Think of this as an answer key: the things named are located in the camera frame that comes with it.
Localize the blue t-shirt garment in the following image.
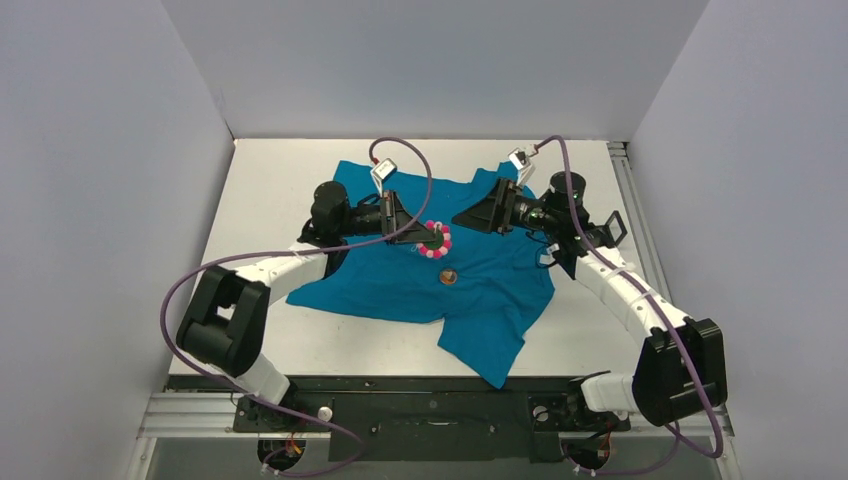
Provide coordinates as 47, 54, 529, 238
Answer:
286, 162, 555, 388

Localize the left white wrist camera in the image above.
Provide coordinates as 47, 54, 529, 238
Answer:
370, 158, 398, 196

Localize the orange print on shirt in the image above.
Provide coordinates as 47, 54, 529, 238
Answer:
439, 268, 458, 285

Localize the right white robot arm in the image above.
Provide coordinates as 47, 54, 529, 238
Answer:
452, 172, 728, 427

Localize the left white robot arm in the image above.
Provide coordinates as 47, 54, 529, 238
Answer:
176, 181, 442, 430

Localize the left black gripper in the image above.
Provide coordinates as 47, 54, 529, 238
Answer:
337, 191, 437, 247

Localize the aluminium front rail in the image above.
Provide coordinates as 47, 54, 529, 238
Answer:
139, 392, 735, 439

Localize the purple cable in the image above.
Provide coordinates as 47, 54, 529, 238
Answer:
160, 137, 435, 479
529, 135, 725, 477

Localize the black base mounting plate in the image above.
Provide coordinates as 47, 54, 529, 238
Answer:
166, 375, 666, 472

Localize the black square frame stand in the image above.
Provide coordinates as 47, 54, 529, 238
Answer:
587, 210, 628, 248

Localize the aluminium side rail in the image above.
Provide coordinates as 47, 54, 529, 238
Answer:
607, 141, 672, 302

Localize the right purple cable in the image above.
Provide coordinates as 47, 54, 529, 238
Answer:
529, 135, 725, 477

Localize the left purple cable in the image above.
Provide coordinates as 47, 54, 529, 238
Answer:
160, 137, 435, 479

